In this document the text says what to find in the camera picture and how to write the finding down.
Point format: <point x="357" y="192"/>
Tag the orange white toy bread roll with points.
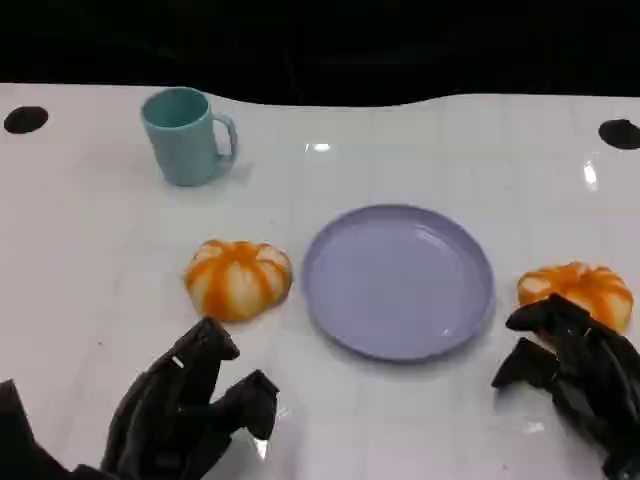
<point x="590" y="287"/>
<point x="237" y="280"/>

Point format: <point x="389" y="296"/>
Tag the lilac plate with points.
<point x="400" y="282"/>

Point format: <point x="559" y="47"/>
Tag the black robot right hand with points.
<point x="600" y="380"/>

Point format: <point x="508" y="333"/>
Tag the pale green mug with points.
<point x="182" y="150"/>

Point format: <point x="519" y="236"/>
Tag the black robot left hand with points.
<point x="165" y="415"/>

